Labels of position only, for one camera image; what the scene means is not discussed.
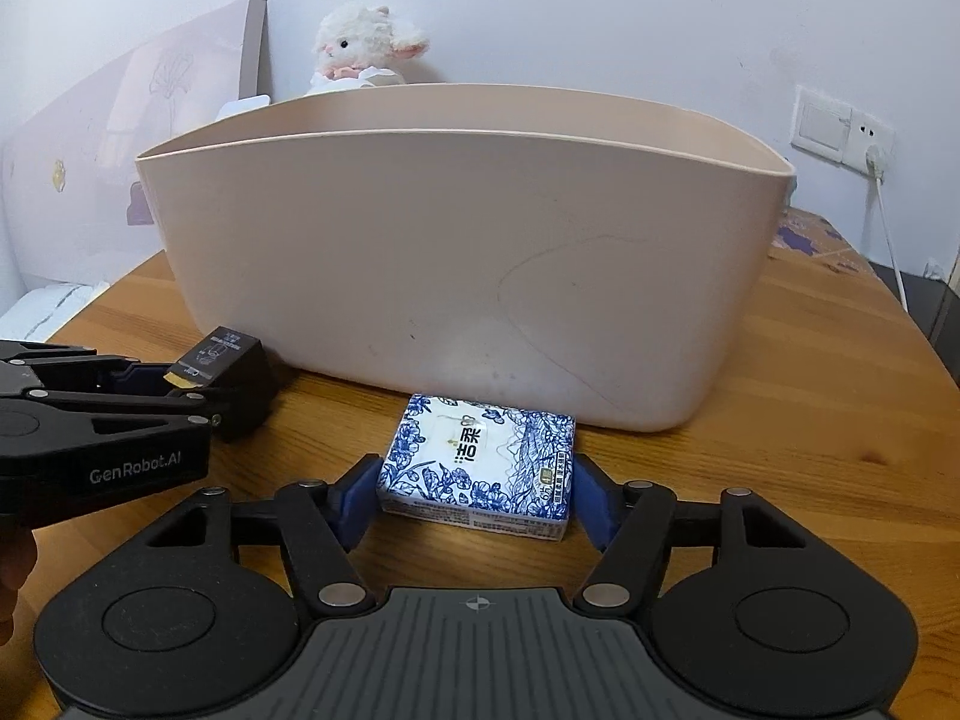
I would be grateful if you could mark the white pillow bedding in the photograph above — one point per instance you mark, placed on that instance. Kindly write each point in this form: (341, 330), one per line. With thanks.
(41, 312)

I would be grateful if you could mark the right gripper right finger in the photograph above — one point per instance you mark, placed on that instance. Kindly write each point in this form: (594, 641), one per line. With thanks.
(629, 524)

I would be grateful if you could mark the blue white patterned box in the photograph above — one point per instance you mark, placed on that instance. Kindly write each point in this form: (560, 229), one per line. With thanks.
(479, 466)

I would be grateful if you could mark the small black box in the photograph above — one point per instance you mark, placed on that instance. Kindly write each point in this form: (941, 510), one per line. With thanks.
(229, 374)

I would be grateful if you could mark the black laptop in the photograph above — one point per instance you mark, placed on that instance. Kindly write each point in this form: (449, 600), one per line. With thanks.
(935, 308)

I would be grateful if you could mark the pink purple headboard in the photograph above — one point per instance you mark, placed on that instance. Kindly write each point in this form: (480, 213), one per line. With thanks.
(74, 208)

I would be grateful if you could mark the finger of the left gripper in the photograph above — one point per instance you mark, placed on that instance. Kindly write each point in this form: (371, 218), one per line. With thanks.
(113, 399)
(60, 359)

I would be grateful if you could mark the beige plastic storage bin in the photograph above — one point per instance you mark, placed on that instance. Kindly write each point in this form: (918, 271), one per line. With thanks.
(537, 247)

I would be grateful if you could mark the white phone stand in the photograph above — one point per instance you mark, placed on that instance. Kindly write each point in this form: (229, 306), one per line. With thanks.
(243, 105)

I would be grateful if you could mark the white plush lamb toy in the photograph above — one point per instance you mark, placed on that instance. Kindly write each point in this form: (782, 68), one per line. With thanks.
(362, 47)

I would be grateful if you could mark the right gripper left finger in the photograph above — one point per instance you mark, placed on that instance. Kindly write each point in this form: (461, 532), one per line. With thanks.
(320, 523)

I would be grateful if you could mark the white wall switch socket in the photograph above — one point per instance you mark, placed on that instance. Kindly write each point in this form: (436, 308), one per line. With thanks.
(841, 134)

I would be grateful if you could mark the purple star table mat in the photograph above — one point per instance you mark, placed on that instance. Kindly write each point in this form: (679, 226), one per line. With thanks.
(808, 234)

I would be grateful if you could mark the person left hand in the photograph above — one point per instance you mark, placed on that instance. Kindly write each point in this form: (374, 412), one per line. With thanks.
(18, 556)

